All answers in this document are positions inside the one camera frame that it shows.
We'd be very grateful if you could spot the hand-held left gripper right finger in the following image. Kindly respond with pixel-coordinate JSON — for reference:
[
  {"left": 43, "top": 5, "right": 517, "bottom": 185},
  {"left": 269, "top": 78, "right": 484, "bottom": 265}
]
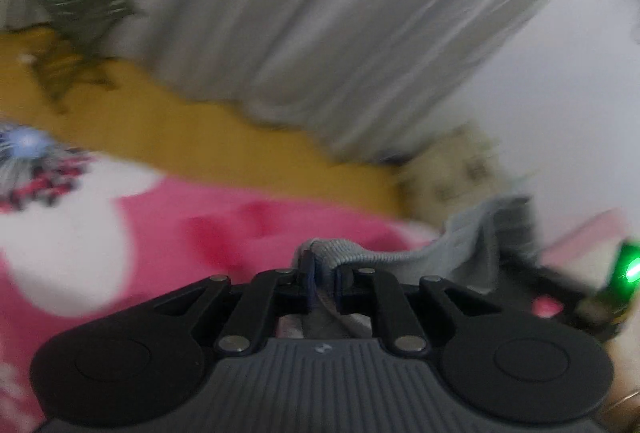
[{"left": 334, "top": 267, "right": 501, "bottom": 356}]

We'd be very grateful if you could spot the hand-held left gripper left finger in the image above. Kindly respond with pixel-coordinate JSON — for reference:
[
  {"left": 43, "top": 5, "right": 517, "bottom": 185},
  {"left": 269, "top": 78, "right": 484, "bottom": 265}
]
[{"left": 150, "top": 258, "right": 317, "bottom": 356}]

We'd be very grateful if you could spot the grey sweatshirt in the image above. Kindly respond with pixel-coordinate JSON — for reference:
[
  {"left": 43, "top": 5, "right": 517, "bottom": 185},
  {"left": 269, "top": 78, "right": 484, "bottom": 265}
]
[{"left": 292, "top": 195, "right": 543, "bottom": 339}]

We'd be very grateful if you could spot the person's right hand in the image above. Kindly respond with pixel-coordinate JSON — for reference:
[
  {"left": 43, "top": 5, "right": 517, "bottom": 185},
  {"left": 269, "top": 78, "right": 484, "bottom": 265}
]
[{"left": 600, "top": 343, "right": 640, "bottom": 433}]

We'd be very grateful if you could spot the pink floral blanket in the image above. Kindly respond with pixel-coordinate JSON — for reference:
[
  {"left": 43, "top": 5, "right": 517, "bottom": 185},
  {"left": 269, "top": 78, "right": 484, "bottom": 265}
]
[{"left": 0, "top": 123, "right": 451, "bottom": 433}]

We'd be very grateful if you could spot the cream nightstand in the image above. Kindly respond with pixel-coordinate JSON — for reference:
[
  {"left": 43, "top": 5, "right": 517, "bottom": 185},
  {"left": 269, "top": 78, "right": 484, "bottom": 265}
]
[{"left": 400, "top": 123, "right": 516, "bottom": 224}]

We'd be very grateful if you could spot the grey curtain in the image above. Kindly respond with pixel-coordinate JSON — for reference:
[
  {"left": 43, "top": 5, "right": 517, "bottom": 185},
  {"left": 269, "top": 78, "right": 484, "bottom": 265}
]
[{"left": 0, "top": 0, "right": 626, "bottom": 164}]

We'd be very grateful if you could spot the green folding stool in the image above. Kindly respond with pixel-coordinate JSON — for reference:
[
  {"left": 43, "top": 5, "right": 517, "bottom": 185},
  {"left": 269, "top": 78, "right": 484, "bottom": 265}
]
[{"left": 32, "top": 0, "right": 146, "bottom": 108}]

